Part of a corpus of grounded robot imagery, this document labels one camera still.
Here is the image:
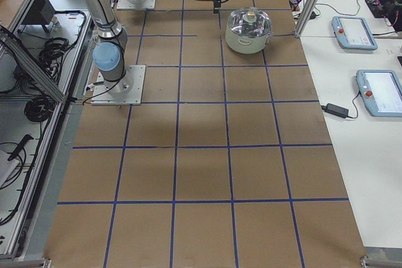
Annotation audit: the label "glass pot lid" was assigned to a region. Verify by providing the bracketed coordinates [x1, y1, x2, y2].
[227, 7, 273, 38]

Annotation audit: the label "lower teach pendant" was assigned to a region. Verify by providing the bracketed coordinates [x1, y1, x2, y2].
[356, 70, 401, 117]

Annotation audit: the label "pale green steel pot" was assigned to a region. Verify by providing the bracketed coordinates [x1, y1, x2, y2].
[225, 7, 273, 54]

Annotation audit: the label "teach pendant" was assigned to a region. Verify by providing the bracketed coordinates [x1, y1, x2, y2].
[356, 70, 401, 117]
[332, 16, 378, 51]

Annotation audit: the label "coiled black cables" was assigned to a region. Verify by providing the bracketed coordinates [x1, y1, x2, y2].
[38, 37, 78, 73]

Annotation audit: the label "upper teach pendant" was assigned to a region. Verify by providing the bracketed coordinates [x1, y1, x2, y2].
[332, 16, 378, 51]

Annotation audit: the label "black power adapter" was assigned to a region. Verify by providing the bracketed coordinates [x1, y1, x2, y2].
[322, 103, 349, 119]

